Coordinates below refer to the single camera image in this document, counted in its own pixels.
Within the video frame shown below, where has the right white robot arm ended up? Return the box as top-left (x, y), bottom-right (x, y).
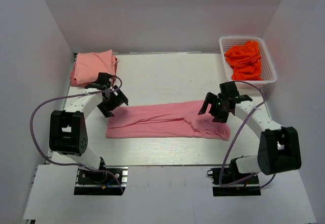
top-left (199, 81), bottom-right (302, 175)

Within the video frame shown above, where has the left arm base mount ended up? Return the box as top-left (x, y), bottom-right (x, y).
top-left (74, 166), bottom-right (128, 196)

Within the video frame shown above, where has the pink t shirt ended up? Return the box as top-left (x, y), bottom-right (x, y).
top-left (106, 101), bottom-right (231, 141)

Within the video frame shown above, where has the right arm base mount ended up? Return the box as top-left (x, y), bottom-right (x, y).
top-left (207, 163), bottom-right (261, 197)

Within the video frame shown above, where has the white plastic basket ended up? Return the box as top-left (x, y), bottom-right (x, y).
top-left (219, 36), bottom-right (277, 87)

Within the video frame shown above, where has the orange t shirt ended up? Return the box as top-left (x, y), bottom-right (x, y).
top-left (224, 41), bottom-right (263, 81)

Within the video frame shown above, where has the folded salmon t shirt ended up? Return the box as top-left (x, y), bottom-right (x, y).
top-left (70, 50), bottom-right (118, 87)

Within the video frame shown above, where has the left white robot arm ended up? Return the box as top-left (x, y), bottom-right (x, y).
top-left (49, 73), bottom-right (128, 171)

